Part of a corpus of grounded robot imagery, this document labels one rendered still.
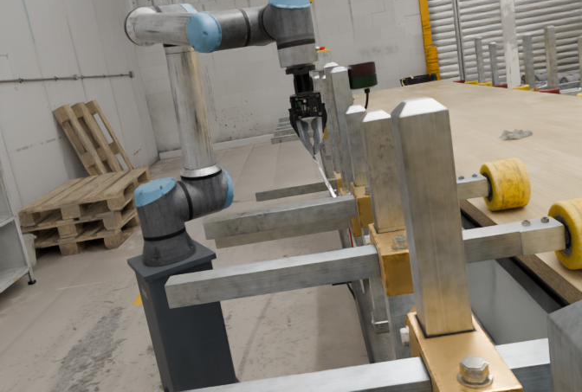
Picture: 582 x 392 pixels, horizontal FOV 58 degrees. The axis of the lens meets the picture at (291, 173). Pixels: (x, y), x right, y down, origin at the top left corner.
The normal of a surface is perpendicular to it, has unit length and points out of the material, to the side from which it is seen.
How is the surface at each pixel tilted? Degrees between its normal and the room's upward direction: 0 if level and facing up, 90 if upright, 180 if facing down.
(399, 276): 90
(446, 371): 0
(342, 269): 90
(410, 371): 0
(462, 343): 0
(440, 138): 90
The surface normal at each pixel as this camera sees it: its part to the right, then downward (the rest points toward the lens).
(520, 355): -0.17, -0.97
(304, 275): -0.01, 0.20
